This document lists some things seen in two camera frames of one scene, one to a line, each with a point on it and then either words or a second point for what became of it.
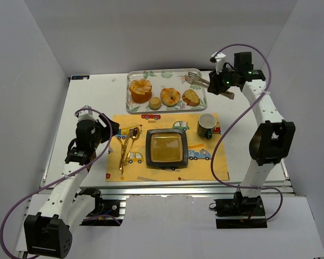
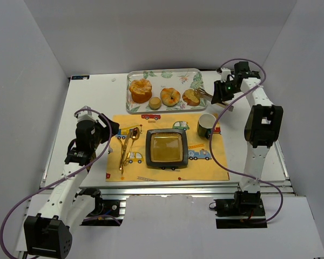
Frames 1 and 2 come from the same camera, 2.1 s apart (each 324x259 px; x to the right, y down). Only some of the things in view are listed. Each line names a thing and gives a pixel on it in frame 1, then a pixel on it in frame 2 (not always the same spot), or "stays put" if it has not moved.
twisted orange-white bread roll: [169, 96] stays put
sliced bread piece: [190, 97] stays put
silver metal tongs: [196, 78] -> [203, 93]
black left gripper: [108, 129] stays put
